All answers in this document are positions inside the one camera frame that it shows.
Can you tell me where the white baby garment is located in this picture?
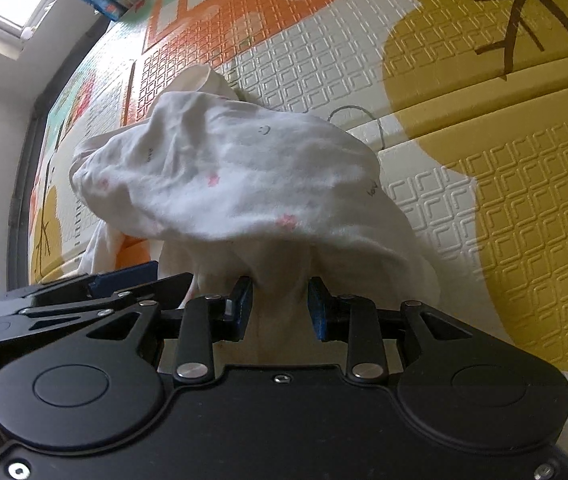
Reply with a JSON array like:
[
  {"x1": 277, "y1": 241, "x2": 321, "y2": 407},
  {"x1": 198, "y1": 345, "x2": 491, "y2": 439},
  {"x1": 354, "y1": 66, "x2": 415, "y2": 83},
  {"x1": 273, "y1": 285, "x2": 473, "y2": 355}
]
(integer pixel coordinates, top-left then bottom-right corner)
[{"x1": 69, "y1": 87, "x2": 440, "y2": 365}]

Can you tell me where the colourful foam play mat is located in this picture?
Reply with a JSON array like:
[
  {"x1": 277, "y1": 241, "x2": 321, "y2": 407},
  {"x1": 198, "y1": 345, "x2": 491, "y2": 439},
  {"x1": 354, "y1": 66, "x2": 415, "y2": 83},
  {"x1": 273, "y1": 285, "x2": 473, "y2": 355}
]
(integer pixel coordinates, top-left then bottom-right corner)
[{"x1": 29, "y1": 0, "x2": 568, "y2": 453}]

